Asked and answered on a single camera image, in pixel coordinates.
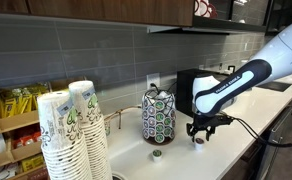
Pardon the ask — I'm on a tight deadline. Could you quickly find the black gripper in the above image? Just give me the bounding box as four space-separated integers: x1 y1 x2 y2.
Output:
186 114 233 141

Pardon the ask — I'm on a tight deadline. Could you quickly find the red lid coffee pod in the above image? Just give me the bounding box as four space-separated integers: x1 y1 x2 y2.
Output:
194 138 204 151

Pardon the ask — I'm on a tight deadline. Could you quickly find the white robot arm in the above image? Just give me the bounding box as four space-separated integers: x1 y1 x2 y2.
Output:
186 24 292 139

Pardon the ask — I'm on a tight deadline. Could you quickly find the green lid coffee pod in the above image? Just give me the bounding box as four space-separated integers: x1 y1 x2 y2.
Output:
152 149 162 162

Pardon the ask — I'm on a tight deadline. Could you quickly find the black silver coffee maker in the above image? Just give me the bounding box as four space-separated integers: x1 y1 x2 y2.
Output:
175 68 238 118

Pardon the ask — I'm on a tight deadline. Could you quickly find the white outlet behind rack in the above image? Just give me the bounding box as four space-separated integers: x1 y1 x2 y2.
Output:
146 73 160 89

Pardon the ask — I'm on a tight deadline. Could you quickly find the white round cup tray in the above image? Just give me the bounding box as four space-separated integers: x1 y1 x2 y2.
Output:
112 171 128 180

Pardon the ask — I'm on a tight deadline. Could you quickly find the rear paper cup stack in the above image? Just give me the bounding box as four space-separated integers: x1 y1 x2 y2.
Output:
68 80 112 180

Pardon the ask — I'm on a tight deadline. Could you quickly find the paper cup stack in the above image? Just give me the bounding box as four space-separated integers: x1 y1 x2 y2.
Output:
37 91 92 180
68 80 112 180

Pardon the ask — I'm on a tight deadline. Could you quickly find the front paper cup stack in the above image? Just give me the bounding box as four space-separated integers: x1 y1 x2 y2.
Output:
37 91 92 180

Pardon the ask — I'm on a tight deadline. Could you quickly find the wooden tea organizer shelf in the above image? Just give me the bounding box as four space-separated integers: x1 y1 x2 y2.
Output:
0 76 87 180

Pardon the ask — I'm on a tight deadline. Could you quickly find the wire coffee pod rack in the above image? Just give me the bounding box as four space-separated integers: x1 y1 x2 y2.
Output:
142 89 177 145

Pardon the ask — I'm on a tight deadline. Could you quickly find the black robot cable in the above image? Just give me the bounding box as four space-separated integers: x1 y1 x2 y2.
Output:
219 113 292 148

